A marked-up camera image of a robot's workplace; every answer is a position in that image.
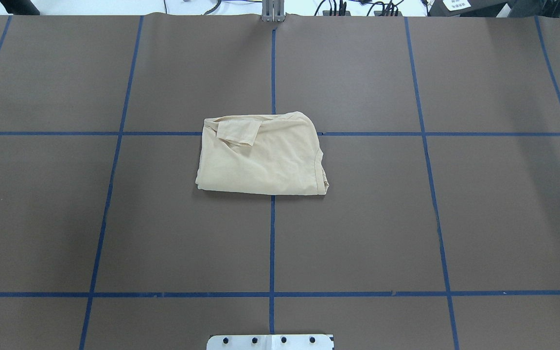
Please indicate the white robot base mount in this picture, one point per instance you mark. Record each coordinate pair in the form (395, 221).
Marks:
(271, 342)

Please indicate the cream long-sleeve printed shirt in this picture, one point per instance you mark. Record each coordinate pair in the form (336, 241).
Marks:
(264, 154)

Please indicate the aluminium frame post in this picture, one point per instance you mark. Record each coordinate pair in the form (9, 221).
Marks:
(273, 11)

